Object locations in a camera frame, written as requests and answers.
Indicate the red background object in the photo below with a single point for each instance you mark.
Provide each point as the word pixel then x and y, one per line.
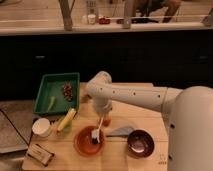
pixel 104 21

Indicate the red grapes bunch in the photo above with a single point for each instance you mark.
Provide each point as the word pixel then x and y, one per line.
pixel 67 91

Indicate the orange small object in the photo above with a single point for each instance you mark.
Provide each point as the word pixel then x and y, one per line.
pixel 106 121

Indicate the dark purple bowl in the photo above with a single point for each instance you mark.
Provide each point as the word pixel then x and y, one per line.
pixel 140 144

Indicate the green plastic tray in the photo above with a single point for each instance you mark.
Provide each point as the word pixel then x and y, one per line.
pixel 51 85

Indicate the white background cup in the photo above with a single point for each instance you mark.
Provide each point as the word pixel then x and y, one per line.
pixel 92 19

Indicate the red bowl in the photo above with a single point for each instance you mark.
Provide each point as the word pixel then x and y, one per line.
pixel 83 142

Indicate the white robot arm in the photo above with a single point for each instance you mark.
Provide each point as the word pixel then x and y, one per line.
pixel 190 111

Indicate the wooden board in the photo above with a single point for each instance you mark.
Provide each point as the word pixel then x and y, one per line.
pixel 114 156

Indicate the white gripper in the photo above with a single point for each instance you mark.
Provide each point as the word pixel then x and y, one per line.
pixel 102 108

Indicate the grey cloth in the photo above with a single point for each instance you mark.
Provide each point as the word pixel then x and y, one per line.
pixel 121 132

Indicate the white dish brush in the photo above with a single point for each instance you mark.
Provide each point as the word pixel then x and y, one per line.
pixel 95 133

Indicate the green pepper toy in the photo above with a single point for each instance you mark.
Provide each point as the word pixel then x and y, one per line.
pixel 51 103

